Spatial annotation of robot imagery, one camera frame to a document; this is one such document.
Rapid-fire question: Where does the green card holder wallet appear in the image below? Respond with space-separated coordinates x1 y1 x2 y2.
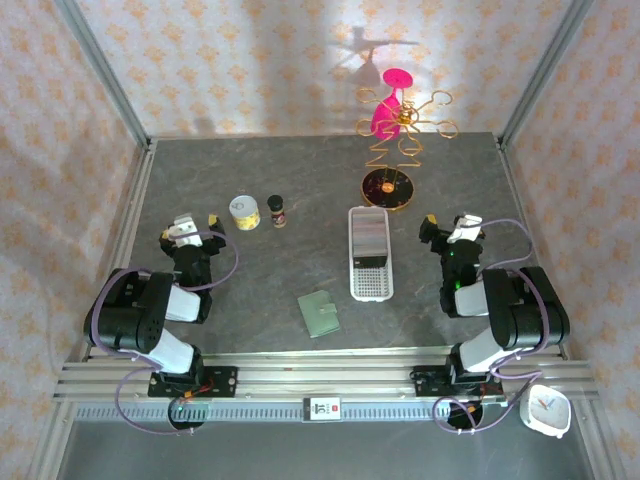
297 291 342 340

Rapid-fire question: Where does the stack of credit cards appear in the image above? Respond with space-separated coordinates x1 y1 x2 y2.
351 209 390 259

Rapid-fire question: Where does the yellow tin can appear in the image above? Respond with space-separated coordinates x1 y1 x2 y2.
228 194 262 232

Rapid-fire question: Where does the small spice bottle black cap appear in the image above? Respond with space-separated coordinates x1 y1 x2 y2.
266 194 288 230

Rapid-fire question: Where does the white perforated plastic basket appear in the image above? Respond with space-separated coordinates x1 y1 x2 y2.
347 205 396 303

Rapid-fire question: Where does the pink wine glass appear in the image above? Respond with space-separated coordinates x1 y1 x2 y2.
370 68 414 142

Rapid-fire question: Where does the white alarm clock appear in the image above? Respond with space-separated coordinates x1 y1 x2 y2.
518 383 572 440

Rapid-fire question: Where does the white red label tag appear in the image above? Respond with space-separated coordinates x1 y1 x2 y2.
302 396 344 423

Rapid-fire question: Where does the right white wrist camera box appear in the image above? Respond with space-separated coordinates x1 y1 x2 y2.
446 213 484 245

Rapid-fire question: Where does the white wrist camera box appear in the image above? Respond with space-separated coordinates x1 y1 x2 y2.
168 213 204 247
446 213 484 245

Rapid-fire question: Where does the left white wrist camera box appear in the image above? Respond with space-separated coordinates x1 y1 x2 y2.
168 213 204 247

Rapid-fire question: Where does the aluminium table side rail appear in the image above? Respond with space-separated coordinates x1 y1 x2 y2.
494 135 571 360
82 139 157 361

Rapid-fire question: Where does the gold wire glass rack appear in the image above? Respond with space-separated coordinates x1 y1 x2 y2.
354 88 460 214

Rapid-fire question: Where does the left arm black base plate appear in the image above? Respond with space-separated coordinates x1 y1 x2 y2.
147 366 239 400

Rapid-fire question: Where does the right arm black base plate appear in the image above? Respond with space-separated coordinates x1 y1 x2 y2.
412 364 502 399

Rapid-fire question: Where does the black round cable grommet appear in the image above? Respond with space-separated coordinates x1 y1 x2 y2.
446 399 485 432
168 398 209 433

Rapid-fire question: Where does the grey slotted cable duct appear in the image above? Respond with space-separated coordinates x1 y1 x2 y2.
73 402 524 424

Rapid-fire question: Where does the aluminium mounting rail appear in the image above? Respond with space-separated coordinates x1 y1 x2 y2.
52 349 600 402

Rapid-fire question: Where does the aluminium frame post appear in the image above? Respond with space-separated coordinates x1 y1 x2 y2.
499 0 596 149
27 402 76 480
52 0 154 151
569 400 619 480

